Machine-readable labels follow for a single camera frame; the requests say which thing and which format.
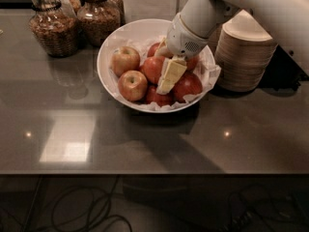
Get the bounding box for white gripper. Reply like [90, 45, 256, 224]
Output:
[154, 13, 208, 95]

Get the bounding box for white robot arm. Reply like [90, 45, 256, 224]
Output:
[156, 0, 309, 72]

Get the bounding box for red apple back centre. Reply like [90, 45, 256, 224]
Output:
[147, 43, 159, 57]

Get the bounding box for red apple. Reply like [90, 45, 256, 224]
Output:
[147, 43, 159, 57]
[172, 72, 203, 102]
[140, 56, 165, 84]
[145, 85, 174, 106]
[186, 56, 199, 71]

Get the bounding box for red apple back right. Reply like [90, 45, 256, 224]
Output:
[186, 56, 199, 71]

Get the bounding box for red apple front right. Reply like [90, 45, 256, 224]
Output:
[172, 72, 203, 102]

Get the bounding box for white bowl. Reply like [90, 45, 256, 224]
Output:
[97, 18, 216, 114]

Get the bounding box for yellow-red apple back left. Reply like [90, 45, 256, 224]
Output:
[110, 46, 140, 77]

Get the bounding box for yellow-red apple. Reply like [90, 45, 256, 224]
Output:
[110, 46, 140, 77]
[118, 71, 148, 102]

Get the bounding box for red apple front centre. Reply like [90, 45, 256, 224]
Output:
[145, 85, 174, 106]

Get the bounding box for yellow-red apple front left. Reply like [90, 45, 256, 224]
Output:
[118, 71, 148, 102]

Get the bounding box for white paper liner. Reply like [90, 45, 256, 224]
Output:
[97, 35, 221, 113]

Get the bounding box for rear stack paper bowls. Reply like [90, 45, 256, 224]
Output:
[208, 25, 222, 54]

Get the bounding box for stack paper bowls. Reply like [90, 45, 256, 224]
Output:
[208, 25, 222, 54]
[214, 11, 277, 93]

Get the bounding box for front stack paper bowls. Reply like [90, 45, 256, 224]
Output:
[214, 11, 277, 93]

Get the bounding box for right glass granola jar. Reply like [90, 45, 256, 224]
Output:
[77, 0, 121, 47]

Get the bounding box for glass granola jar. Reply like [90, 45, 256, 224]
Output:
[77, 0, 121, 47]
[29, 0, 78, 57]

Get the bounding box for rear glass jar left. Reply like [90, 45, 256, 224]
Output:
[59, 0, 81, 16]

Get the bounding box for left glass granola jar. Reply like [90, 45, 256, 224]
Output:
[29, 0, 78, 57]

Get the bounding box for black cable under table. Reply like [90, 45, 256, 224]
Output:
[0, 175, 133, 232]

